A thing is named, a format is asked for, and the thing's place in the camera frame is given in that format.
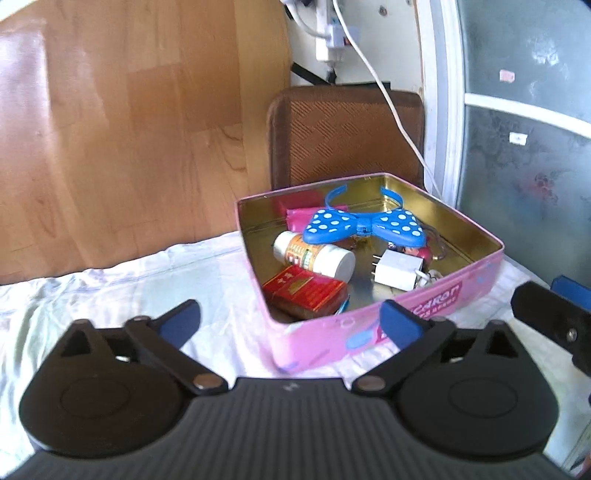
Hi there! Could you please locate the blue dotted bow headband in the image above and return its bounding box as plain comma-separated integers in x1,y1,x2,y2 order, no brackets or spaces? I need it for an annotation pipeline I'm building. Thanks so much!
302,184,426,247

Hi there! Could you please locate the brown woven chair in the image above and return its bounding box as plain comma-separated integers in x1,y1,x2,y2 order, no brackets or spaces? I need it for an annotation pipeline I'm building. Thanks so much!
268,86,426,192

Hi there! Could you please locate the frosted glass door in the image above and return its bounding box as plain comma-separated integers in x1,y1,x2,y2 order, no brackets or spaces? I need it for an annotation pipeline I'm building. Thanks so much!
416,0,591,296

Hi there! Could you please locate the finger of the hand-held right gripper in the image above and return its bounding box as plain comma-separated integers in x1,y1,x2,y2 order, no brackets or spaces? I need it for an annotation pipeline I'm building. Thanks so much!
510,281,591,370
551,275,591,315

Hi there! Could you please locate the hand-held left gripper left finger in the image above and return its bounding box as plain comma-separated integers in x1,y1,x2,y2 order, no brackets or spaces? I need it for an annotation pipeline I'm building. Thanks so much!
58,299,228,396

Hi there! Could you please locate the red cigarette box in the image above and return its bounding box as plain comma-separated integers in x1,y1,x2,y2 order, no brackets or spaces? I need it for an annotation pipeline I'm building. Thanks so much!
262,264,348,317

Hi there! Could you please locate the red wallet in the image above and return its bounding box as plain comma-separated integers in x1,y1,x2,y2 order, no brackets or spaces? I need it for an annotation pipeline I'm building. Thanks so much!
286,202,348,232

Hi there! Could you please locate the wood pattern wall sheet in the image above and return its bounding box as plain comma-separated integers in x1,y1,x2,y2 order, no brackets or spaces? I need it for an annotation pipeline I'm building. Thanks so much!
0,0,293,287

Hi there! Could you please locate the light printed bedsheet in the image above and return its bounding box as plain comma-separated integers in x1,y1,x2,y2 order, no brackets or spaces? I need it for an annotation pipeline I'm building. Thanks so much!
0,228,561,467

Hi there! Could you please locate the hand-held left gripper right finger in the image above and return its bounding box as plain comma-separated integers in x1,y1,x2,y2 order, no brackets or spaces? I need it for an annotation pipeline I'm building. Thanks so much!
353,299,533,396

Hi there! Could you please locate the pink tin box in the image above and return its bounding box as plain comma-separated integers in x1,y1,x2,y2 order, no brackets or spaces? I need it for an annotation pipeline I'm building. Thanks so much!
235,172,505,370

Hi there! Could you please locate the white power cable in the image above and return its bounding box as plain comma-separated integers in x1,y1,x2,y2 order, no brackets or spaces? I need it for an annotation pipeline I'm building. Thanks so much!
332,0,441,197

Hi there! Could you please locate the black strap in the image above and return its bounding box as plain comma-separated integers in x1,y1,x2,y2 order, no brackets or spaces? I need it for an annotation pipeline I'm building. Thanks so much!
290,62,324,86

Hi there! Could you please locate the white charger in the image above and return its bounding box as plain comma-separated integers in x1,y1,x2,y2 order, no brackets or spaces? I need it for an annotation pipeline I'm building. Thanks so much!
369,249,426,291

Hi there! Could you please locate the white pill bottle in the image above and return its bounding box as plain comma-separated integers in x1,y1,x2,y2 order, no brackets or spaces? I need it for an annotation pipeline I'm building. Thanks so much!
272,231,356,281

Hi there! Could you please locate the white power strip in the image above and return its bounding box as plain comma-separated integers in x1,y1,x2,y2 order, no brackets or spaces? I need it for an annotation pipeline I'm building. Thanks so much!
314,0,352,65

